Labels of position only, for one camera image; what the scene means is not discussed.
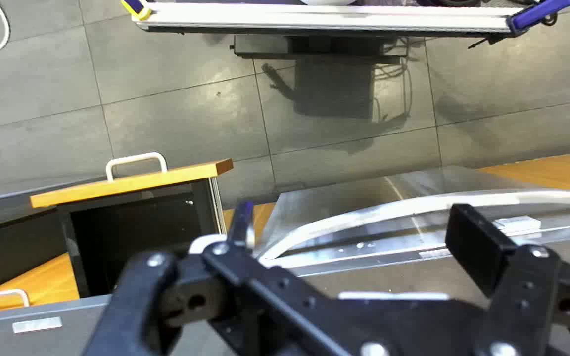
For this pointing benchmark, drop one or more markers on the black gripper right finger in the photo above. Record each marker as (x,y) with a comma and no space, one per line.
(522,289)

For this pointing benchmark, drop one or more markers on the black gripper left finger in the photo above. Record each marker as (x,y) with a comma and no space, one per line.
(146,297)

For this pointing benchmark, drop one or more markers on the closed wooden drawer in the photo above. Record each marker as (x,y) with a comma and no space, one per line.
(39,279)

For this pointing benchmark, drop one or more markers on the open wooden drawer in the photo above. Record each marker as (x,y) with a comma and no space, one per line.
(132,180)

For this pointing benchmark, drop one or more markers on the wooden lower cabinets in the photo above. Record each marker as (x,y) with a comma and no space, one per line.
(548,172)

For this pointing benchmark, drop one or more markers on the wooden cabinet door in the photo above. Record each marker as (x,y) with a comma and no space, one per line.
(265,214)

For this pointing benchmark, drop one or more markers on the steel dishwasher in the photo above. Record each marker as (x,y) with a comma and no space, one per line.
(390,190)

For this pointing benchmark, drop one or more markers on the black table base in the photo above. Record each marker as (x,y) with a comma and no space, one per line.
(265,44)

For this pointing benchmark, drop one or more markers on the blue yellow table clamp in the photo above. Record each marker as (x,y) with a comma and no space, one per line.
(136,6)

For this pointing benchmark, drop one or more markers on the white table aluminium edge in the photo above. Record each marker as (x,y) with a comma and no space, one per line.
(330,16)

